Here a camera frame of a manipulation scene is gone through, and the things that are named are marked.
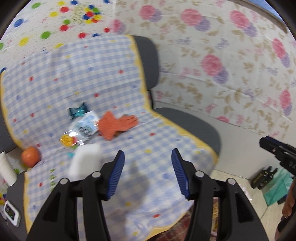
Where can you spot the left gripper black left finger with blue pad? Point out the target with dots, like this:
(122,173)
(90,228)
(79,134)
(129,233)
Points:
(110,175)

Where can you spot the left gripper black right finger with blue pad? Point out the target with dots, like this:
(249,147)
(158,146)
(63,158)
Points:
(185,172)

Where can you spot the white foam block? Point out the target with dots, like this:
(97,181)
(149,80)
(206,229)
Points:
(86,160)

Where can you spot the orange knit glove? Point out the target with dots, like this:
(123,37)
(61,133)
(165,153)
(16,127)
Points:
(109,126)

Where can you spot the person's right hand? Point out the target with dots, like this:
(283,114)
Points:
(289,203)

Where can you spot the black tool on floor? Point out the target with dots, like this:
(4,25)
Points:
(263,178)

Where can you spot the teal paper bag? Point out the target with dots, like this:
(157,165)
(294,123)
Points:
(278,187)

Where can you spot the dark grey office chair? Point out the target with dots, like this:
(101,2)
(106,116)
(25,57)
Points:
(185,122)

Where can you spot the clear printed snack bag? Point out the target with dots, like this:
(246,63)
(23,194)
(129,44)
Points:
(81,130)

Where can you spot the teal candy wrapper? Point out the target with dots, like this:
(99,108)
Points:
(78,112)

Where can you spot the red apple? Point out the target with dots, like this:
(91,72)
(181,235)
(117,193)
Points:
(30,156)

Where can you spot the blue checkered dotted cloth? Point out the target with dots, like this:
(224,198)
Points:
(92,115)

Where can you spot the balloon print paper sheet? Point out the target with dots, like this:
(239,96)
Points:
(14,158)

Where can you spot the white paper roll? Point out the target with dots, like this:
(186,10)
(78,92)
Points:
(6,170)

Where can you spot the white digital timer device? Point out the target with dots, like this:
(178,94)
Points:
(11,214)

